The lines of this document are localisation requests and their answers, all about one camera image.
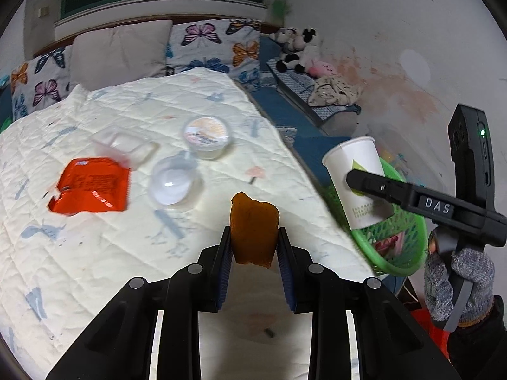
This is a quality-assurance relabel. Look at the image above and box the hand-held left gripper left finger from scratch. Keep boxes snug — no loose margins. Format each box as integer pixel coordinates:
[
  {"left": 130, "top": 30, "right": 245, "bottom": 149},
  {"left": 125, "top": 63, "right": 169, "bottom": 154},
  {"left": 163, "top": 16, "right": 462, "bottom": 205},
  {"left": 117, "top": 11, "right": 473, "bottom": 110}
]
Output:
[{"left": 45, "top": 225, "right": 234, "bottom": 380}]

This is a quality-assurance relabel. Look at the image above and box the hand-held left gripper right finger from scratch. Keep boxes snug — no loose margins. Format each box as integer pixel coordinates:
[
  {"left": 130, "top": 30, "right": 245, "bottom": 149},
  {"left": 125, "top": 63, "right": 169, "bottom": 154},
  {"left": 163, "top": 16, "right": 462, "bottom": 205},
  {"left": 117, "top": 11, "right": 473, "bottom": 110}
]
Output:
[{"left": 277, "top": 226, "right": 462, "bottom": 380}]

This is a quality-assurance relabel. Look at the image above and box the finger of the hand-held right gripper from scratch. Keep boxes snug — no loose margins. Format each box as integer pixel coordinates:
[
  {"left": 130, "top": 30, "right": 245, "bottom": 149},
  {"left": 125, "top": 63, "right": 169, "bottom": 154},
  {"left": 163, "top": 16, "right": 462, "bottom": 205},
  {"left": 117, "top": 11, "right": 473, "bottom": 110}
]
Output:
[{"left": 346, "top": 168, "right": 421, "bottom": 213}]

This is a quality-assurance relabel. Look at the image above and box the white paper cup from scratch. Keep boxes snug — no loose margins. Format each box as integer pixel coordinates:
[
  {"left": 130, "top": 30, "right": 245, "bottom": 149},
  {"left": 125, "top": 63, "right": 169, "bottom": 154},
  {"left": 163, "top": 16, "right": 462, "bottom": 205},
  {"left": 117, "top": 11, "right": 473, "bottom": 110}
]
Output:
[{"left": 322, "top": 135, "right": 395, "bottom": 231}]

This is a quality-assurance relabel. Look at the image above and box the orange-brown fruit peel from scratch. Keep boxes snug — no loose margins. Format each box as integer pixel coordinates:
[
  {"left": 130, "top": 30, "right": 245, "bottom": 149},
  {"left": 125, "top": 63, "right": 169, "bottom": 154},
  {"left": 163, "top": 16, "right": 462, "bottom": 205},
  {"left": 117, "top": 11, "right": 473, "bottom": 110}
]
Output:
[{"left": 230, "top": 192, "right": 281, "bottom": 268}]

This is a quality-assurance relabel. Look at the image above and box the pink silver snack wrapper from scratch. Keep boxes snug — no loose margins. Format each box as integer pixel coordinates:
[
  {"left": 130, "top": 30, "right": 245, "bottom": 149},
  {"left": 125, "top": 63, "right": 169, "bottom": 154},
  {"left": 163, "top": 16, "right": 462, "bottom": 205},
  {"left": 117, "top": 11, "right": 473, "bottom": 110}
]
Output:
[{"left": 374, "top": 233, "right": 405, "bottom": 256}]

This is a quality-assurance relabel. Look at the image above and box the green plastic basket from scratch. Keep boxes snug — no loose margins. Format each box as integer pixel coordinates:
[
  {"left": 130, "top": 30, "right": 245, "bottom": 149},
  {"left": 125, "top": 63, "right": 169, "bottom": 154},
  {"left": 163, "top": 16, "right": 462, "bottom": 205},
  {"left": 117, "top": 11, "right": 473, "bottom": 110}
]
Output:
[{"left": 325, "top": 154, "right": 428, "bottom": 277}]

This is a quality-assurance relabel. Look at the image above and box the person's right forearm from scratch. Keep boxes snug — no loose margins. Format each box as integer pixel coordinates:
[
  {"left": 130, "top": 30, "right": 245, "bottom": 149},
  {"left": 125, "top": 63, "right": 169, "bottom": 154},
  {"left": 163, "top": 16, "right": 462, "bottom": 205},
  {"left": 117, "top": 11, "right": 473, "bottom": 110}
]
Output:
[{"left": 447, "top": 297, "right": 507, "bottom": 380}]

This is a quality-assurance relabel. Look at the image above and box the person's right hand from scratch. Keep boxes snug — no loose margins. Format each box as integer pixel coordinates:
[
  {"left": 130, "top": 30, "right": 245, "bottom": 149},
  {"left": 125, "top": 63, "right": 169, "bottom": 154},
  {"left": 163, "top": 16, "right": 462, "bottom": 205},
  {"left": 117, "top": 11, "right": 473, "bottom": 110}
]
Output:
[{"left": 423, "top": 230, "right": 496, "bottom": 325}]

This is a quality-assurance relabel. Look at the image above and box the clear round plastic cup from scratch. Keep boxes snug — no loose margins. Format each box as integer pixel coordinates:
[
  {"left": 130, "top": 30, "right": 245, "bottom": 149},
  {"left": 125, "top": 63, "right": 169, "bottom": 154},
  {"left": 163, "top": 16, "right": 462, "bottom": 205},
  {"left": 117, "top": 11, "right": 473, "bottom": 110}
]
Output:
[{"left": 147, "top": 154, "right": 203, "bottom": 211}]

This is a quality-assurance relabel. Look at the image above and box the beige patterned cloth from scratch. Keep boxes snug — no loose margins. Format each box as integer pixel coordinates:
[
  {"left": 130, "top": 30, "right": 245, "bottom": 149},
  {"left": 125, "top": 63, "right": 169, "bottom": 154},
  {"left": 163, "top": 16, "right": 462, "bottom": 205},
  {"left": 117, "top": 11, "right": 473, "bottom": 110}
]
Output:
[{"left": 308, "top": 76, "right": 362, "bottom": 107}]

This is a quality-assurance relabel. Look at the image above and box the red plastic object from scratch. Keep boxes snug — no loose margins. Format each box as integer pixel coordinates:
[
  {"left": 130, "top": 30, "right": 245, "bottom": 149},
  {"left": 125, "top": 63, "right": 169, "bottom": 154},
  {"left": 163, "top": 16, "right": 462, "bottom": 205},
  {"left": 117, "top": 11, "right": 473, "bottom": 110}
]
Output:
[{"left": 410, "top": 309, "right": 450, "bottom": 361}]

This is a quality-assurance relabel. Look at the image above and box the blue mattress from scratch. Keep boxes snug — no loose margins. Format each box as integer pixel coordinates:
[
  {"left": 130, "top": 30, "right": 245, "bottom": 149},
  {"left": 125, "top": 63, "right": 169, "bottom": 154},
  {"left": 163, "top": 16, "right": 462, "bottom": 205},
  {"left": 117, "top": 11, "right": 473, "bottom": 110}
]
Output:
[{"left": 247, "top": 35, "right": 363, "bottom": 159}]

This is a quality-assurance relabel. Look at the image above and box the pink plush toy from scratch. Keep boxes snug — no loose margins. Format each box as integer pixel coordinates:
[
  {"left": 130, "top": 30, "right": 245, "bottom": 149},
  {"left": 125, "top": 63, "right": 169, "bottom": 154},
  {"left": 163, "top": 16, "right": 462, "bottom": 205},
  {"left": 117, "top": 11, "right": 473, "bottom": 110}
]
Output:
[{"left": 308, "top": 60, "right": 337, "bottom": 78}]

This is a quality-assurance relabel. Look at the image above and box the jelly cup with printed lid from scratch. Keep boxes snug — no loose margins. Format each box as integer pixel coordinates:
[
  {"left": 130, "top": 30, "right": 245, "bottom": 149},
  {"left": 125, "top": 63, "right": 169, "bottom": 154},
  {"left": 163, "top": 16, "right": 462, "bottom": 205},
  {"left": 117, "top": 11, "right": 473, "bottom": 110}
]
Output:
[{"left": 182, "top": 115, "right": 234, "bottom": 161}]

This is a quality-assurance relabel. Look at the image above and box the white quilted blanket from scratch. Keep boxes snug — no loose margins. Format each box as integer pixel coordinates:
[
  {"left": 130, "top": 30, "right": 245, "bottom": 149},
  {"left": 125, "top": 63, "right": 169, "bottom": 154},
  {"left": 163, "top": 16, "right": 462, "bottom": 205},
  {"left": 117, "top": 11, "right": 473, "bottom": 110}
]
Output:
[{"left": 0, "top": 66, "right": 377, "bottom": 380}]

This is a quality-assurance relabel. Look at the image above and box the black white cow plush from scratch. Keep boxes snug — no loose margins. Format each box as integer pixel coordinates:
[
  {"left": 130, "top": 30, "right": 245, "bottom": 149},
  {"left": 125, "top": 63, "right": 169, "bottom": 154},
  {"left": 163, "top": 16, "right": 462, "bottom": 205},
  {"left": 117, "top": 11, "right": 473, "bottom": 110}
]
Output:
[
  {"left": 269, "top": 27, "right": 318, "bottom": 54},
  {"left": 276, "top": 49, "right": 313, "bottom": 74}
]

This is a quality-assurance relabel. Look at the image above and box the clear plastic tray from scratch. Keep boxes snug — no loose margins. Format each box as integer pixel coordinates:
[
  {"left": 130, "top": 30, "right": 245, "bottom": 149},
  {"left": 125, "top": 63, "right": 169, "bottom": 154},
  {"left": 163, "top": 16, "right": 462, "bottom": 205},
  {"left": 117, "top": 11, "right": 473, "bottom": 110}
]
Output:
[{"left": 91, "top": 132, "right": 159, "bottom": 169}]

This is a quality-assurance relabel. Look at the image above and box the orange snack packet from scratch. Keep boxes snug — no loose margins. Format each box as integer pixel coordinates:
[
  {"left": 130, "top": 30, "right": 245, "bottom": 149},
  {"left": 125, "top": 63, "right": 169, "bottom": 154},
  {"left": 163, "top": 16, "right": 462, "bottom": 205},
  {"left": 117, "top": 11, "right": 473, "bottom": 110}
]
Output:
[{"left": 48, "top": 157, "right": 131, "bottom": 216}]

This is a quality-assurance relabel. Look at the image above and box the large butterfly print pillow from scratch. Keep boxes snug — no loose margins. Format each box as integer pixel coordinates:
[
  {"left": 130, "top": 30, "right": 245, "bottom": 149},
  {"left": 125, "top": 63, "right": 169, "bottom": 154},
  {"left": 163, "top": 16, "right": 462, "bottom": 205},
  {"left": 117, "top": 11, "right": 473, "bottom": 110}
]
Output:
[{"left": 165, "top": 18, "right": 263, "bottom": 92}]

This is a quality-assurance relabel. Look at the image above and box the grey pillow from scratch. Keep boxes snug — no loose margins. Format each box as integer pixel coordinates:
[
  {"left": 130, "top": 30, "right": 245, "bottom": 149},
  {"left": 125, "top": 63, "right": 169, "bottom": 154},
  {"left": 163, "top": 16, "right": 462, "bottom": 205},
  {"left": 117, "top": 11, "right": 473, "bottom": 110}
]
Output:
[{"left": 70, "top": 20, "right": 173, "bottom": 92}]

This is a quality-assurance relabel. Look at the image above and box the small butterfly print pillow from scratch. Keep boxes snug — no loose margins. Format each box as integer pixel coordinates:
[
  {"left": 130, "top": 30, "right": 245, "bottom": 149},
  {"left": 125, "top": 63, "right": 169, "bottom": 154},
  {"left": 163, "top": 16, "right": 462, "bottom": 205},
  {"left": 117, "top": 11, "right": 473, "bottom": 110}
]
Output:
[{"left": 10, "top": 45, "right": 74, "bottom": 121}]

